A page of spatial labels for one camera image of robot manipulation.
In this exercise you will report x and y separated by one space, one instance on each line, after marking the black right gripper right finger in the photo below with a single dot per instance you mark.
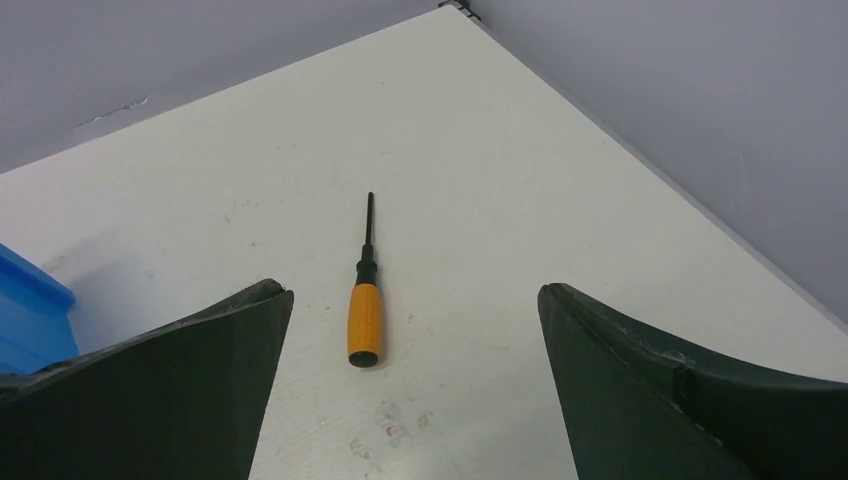
641 403

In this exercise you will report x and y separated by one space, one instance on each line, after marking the orange handled black screwdriver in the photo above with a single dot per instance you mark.
364 326

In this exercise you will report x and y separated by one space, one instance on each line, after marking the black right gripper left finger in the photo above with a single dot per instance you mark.
182 401

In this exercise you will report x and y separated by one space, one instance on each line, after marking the blue plastic bin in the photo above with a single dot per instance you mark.
35 329

